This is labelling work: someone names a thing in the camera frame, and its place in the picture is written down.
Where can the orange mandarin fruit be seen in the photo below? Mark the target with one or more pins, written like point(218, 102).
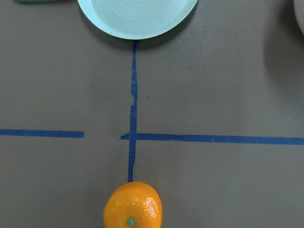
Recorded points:
point(133, 205)

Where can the light green plate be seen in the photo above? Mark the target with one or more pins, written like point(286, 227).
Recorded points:
point(136, 19)

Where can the grey folded cloth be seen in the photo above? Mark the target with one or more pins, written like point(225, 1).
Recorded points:
point(34, 1)

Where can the pink bowl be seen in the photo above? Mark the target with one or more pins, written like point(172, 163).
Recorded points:
point(299, 13)

